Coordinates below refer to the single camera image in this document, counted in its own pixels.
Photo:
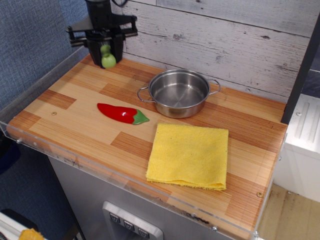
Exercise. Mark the stainless steel pot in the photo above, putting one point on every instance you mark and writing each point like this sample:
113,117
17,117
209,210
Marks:
179,93

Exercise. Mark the brass screw right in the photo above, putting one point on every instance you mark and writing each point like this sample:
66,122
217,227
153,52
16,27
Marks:
259,194

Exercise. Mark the dark grey right post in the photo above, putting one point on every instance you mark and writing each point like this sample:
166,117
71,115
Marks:
306,64

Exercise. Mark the yellow and black object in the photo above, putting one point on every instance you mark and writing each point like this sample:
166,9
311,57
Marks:
30,234

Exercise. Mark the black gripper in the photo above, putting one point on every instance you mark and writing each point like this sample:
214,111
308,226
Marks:
100,25

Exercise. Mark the white ribbed appliance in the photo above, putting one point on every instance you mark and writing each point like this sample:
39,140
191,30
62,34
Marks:
298,166

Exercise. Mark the red chili pepper toy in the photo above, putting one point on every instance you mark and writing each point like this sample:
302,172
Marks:
123,114

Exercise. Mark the clear acrylic guard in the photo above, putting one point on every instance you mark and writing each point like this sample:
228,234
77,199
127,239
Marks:
39,81

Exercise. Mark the green spatula with grey blade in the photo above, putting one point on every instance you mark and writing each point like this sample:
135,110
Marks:
105,49

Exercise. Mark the yellow folded cloth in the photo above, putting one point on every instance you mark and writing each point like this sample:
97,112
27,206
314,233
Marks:
191,156

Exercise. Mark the grey cabinet with control panel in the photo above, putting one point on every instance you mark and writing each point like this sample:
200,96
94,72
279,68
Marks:
106,210

